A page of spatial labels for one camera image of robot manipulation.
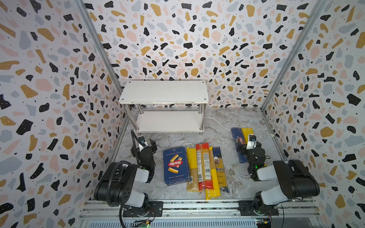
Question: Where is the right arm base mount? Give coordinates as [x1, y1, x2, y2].
[238, 200, 279, 216]

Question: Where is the yellow Pastatime spaghetti bag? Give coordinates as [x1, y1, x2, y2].
[205, 147, 221, 200]

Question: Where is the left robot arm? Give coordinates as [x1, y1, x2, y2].
[94, 139, 157, 210]

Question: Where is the blue-top clear spaghetti bag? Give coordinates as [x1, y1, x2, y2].
[213, 147, 229, 193]

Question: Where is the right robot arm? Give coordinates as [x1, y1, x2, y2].
[238, 141, 320, 215]

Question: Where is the yellow-top spaghetti bag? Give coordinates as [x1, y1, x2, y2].
[187, 148, 199, 192]

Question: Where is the yellow spaghetti bag far right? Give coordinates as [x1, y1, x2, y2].
[242, 128, 266, 169]

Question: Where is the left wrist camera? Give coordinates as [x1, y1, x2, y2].
[138, 136, 147, 151]

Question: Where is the blue Barilla spaghetti box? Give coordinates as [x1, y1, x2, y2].
[231, 127, 248, 163]

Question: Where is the red spaghetti bag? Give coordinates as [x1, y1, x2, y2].
[196, 143, 213, 191]

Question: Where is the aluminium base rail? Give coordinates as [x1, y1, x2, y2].
[78, 199, 326, 228]

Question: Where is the blue Barilla pasta box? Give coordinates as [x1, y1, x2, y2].
[163, 147, 190, 186]

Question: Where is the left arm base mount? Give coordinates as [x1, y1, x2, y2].
[123, 201, 163, 218]

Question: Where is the white two-tier shelf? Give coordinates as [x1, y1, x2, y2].
[119, 80, 209, 134]

